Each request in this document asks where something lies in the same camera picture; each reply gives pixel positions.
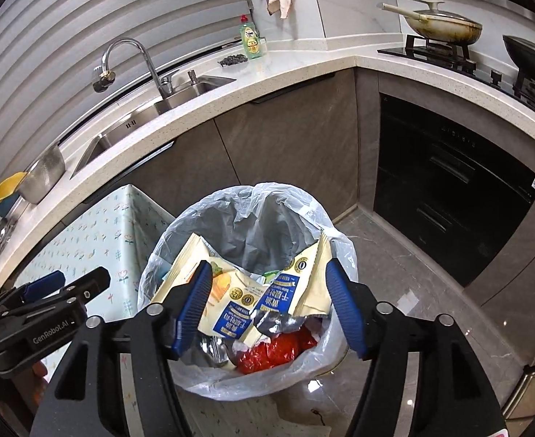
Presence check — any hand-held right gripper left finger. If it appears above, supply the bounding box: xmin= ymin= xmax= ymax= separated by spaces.
xmin=31 ymin=260 xmax=214 ymax=437

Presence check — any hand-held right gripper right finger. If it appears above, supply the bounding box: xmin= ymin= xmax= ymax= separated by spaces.
xmin=326 ymin=259 xmax=507 ymax=437

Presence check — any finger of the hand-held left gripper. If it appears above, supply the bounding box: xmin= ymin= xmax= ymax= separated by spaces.
xmin=63 ymin=268 xmax=111 ymax=301
xmin=22 ymin=270 xmax=66 ymax=302

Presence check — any yellow blue-label snack bag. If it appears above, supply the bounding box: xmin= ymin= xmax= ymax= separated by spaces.
xmin=151 ymin=232 xmax=334 ymax=351

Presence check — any red plastic bag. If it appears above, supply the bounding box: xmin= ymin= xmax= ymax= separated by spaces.
xmin=238 ymin=328 xmax=318 ymax=374

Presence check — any bin with white liner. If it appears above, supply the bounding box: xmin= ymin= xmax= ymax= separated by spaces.
xmin=138 ymin=182 xmax=357 ymax=401

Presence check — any person's left hand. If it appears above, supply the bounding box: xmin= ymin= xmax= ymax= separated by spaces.
xmin=31 ymin=359 xmax=50 ymax=390

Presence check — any floral tablecloth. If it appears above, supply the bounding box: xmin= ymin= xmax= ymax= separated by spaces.
xmin=15 ymin=184 xmax=174 ymax=437

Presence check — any yellow blue bowl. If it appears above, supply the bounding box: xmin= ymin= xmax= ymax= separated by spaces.
xmin=0 ymin=172 xmax=27 ymax=217

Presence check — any steel colander bowl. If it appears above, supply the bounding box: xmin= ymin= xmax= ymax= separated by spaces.
xmin=17 ymin=143 xmax=67 ymax=205

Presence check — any black built-in oven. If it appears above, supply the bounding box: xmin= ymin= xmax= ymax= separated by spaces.
xmin=373 ymin=93 xmax=535 ymax=288

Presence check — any stainless steel sink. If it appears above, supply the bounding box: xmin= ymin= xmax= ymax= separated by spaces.
xmin=70 ymin=75 xmax=236 ymax=178

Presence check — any chrome faucet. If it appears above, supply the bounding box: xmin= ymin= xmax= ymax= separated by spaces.
xmin=92 ymin=39 xmax=179 ymax=101

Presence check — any grey window blind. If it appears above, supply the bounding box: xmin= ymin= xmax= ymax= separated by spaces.
xmin=0 ymin=0 xmax=254 ymax=178

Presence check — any green dish soap bottle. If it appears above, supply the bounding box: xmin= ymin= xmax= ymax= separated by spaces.
xmin=239 ymin=15 xmax=265 ymax=60

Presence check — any gas stove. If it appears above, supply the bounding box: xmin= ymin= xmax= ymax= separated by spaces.
xmin=377 ymin=36 xmax=535 ymax=126

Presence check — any frying pan with lid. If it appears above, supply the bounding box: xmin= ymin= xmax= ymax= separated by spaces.
xmin=377 ymin=0 xmax=483 ymax=46

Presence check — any black wok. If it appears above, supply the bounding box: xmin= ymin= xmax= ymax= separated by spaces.
xmin=503 ymin=33 xmax=535 ymax=74

